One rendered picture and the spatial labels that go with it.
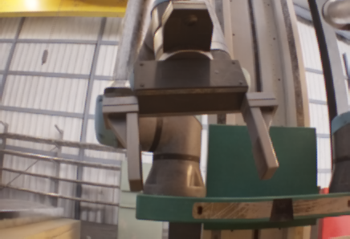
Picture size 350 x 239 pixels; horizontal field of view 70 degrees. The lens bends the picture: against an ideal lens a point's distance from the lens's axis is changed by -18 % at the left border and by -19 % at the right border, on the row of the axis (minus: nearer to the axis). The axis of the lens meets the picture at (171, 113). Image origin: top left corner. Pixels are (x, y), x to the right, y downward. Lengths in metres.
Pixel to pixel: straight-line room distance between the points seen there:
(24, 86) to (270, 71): 9.64
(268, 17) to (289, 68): 0.25
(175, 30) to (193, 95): 0.08
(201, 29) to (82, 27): 10.45
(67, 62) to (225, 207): 9.68
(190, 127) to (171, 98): 0.37
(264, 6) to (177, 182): 0.78
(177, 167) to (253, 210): 0.20
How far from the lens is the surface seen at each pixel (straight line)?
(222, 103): 0.36
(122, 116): 0.33
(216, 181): 0.81
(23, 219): 0.55
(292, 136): 0.89
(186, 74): 0.35
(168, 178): 0.66
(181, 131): 0.69
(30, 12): 9.33
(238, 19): 1.12
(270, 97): 0.36
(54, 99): 9.69
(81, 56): 10.15
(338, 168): 0.83
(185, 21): 0.35
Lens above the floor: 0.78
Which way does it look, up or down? 17 degrees up
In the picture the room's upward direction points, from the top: 3 degrees clockwise
